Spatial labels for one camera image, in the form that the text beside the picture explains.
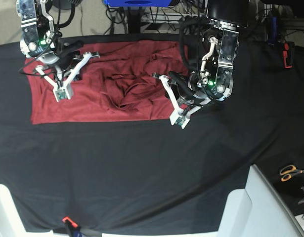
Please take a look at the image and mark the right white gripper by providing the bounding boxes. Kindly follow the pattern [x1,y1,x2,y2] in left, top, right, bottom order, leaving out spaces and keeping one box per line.
[34,40,100,102]

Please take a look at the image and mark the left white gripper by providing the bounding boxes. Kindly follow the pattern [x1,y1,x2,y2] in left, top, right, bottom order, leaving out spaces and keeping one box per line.
[152,71,209,129]

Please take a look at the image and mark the red long-sleeve T-shirt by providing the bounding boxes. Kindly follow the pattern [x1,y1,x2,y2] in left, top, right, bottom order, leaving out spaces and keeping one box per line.
[28,40,188,124]

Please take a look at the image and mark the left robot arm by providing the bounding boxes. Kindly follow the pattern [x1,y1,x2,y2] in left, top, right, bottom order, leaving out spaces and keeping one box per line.
[153,0,249,128]

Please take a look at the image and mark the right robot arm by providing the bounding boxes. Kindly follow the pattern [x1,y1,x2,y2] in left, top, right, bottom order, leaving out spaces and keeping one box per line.
[16,0,100,102]

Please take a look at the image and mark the blue plastic box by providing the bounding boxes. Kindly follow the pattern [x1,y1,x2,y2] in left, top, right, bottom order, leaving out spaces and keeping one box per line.
[103,0,171,7]

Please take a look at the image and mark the black table cloth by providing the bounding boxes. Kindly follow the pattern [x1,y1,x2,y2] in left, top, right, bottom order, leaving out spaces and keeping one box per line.
[0,35,304,235]

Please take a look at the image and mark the orange and black clamp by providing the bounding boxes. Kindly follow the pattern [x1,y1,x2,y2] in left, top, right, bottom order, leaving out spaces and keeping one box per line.
[283,41,295,69]

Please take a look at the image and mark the orange and blue clamp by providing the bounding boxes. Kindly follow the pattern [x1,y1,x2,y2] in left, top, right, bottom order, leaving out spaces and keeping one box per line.
[62,216,84,237]

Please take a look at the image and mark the black stand post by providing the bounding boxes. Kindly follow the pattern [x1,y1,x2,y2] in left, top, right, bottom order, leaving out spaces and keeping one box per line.
[125,7,144,34]

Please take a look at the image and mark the yellow-handled scissors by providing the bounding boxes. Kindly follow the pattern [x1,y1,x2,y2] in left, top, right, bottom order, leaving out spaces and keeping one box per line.
[279,164,304,182]

